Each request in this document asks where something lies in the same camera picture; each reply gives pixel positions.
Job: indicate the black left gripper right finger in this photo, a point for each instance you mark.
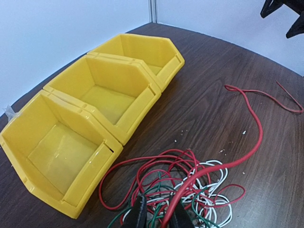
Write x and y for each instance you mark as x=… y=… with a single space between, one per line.
x=180 y=218

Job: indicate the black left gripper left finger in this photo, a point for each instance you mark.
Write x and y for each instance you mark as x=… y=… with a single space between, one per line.
x=137 y=217

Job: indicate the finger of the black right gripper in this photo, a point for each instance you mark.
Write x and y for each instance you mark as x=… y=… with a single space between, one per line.
x=270 y=6
x=297 y=28

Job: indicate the yellow bin left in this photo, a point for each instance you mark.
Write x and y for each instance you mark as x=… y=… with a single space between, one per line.
x=59 y=151

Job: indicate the yellow bin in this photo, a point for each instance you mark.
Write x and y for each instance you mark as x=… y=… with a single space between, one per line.
x=59 y=151
x=158 y=55
x=117 y=93

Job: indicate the yellow bin right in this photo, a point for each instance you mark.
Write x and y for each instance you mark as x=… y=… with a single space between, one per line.
x=158 y=55

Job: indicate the yellow bin middle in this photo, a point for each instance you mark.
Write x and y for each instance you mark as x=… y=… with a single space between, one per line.
x=117 y=93

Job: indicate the aluminium left corner post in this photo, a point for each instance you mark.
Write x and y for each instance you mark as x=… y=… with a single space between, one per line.
x=153 y=11

